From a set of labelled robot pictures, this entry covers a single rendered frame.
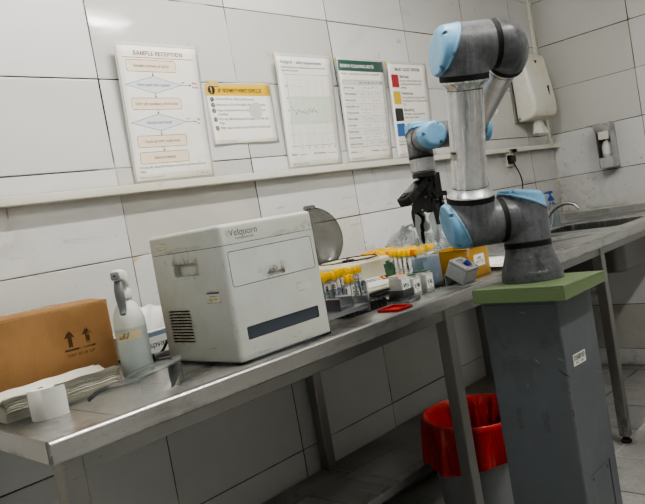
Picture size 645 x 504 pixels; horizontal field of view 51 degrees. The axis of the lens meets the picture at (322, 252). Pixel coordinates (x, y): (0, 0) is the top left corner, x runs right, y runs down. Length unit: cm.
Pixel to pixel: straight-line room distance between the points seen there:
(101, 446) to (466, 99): 107
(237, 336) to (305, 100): 134
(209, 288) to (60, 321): 35
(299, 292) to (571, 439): 73
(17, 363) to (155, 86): 98
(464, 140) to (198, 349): 78
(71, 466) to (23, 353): 40
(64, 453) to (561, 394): 111
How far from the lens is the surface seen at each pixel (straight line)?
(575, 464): 179
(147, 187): 206
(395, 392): 285
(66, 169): 199
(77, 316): 162
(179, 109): 220
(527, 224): 173
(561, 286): 161
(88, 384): 149
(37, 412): 137
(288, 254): 154
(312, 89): 262
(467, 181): 167
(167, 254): 159
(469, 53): 162
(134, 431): 127
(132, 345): 155
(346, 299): 172
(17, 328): 158
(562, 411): 175
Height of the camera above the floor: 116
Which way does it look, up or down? 3 degrees down
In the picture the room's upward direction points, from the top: 10 degrees counter-clockwise
